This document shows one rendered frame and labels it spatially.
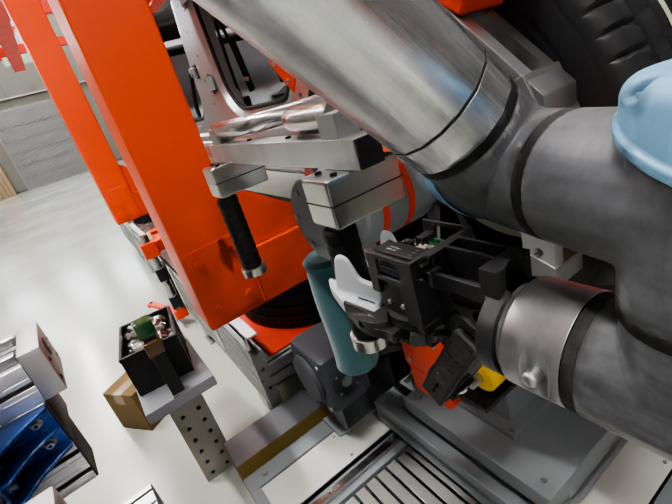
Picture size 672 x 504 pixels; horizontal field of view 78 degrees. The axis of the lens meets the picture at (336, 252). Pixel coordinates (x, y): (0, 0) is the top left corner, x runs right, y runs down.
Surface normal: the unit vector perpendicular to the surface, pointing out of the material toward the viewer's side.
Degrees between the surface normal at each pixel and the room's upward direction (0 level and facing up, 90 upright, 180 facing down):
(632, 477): 0
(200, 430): 90
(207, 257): 90
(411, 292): 89
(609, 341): 33
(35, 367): 90
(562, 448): 0
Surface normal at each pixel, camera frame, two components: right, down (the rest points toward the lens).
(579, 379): -0.83, 0.14
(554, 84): 0.20, -0.49
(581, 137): -0.72, -0.54
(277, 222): 0.55, 0.19
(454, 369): -0.80, 0.44
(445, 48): 0.50, -0.01
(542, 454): -0.26, -0.88
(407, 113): -0.14, 0.80
